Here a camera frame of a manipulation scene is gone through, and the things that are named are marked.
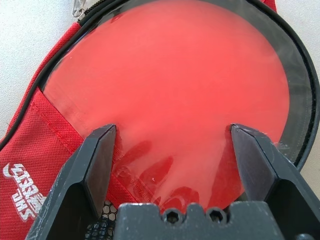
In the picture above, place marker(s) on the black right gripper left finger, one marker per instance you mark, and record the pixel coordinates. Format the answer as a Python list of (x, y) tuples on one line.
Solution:
[(75, 180)]

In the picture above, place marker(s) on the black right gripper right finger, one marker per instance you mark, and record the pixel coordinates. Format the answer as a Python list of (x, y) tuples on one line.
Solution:
[(265, 165)]

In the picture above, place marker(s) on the red black paddle case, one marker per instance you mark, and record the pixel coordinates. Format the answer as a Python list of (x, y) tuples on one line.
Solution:
[(37, 130)]

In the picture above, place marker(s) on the red ping-pong paddle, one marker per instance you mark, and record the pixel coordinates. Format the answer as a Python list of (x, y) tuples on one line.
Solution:
[(170, 75)]

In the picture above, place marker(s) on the metal zipper pull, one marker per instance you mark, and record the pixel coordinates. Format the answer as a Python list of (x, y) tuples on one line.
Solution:
[(78, 7)]

